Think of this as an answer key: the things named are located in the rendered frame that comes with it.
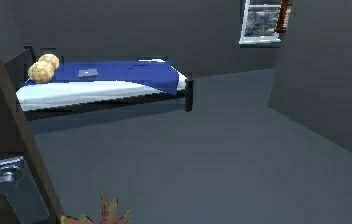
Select black bed with blue blanket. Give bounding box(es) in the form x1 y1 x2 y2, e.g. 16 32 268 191
4 45 195 122

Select orange flowers with green leaves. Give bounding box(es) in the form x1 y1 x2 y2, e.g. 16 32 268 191
60 191 133 224

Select grey flat laptop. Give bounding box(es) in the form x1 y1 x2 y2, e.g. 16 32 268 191
77 68 99 79

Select white framed window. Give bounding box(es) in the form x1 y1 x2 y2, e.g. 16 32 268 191
238 0 292 45

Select round tan pillow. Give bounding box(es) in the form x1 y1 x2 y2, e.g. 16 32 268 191
37 53 61 70
27 60 56 84

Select red curtain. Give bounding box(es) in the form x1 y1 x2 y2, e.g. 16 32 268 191
274 0 292 34

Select dark brown room door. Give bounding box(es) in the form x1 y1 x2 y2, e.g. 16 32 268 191
0 18 65 224

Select silver door knob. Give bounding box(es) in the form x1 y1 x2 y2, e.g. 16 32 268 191
0 155 51 224

